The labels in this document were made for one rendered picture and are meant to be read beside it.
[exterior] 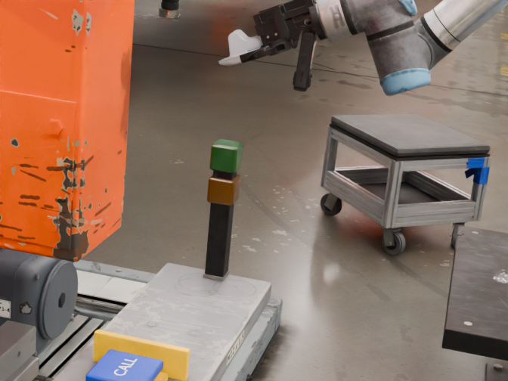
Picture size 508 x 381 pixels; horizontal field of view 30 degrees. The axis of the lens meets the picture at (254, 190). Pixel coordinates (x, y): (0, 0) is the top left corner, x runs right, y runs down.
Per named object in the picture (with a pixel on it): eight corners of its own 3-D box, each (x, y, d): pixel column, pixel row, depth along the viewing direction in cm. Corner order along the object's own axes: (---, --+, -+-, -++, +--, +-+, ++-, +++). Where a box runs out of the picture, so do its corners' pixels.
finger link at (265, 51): (241, 51, 181) (284, 37, 179) (245, 60, 181) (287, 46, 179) (236, 55, 176) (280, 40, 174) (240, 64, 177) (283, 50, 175)
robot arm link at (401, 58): (439, 78, 180) (420, 16, 178) (429, 88, 170) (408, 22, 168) (393, 92, 184) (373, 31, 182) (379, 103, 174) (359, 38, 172)
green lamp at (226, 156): (216, 163, 141) (218, 137, 140) (242, 168, 141) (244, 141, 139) (208, 170, 138) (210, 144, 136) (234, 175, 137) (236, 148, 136)
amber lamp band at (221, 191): (213, 195, 143) (215, 169, 142) (239, 199, 142) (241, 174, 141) (205, 202, 139) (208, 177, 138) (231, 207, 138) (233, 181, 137)
